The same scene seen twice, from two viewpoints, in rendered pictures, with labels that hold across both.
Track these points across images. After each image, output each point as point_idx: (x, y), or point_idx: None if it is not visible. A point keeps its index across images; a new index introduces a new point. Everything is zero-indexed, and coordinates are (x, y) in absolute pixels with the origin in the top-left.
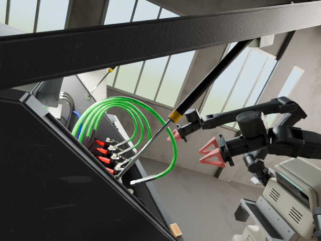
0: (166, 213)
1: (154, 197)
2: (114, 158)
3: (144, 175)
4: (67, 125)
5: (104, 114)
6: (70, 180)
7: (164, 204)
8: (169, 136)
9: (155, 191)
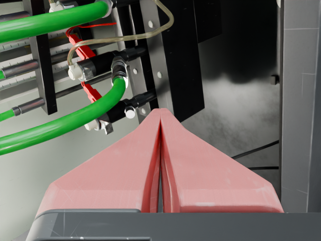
0: (295, 201)
1: (283, 136)
2: (80, 77)
3: (294, 4)
4: None
5: None
6: None
7: (308, 175)
8: (140, 124)
9: (306, 115)
